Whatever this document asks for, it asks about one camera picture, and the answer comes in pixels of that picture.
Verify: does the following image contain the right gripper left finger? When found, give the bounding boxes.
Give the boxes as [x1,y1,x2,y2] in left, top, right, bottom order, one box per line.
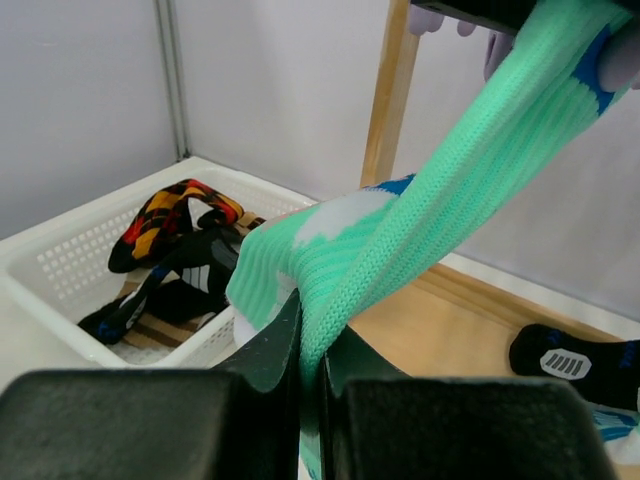
[1,297,302,479]

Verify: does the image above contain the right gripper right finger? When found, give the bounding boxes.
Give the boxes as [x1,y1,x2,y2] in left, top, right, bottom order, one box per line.
[322,328,616,479]

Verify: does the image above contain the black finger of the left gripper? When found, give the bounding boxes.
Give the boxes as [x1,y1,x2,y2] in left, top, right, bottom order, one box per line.
[410,0,535,35]

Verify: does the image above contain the purple round clip hanger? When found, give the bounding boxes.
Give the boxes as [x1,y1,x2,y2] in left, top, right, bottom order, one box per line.
[409,1,639,93]

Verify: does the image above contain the mint green sock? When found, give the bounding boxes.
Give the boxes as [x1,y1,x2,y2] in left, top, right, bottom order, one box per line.
[590,405,640,466]
[224,0,640,480]

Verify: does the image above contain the red yellow argyle sock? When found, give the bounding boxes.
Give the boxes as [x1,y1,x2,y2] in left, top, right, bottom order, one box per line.
[108,178,245,274]

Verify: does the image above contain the black sport sock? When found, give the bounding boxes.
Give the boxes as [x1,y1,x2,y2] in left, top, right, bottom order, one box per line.
[508,324,639,411]
[79,228,242,348]

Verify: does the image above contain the brown striped sock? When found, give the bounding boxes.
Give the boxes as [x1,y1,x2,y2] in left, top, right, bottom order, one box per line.
[117,212,266,351]

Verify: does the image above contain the wooden rack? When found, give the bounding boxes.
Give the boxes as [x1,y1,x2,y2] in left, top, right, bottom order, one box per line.
[350,1,639,376]

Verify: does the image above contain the white plastic basket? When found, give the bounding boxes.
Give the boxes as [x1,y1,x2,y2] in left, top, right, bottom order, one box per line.
[1,157,313,368]

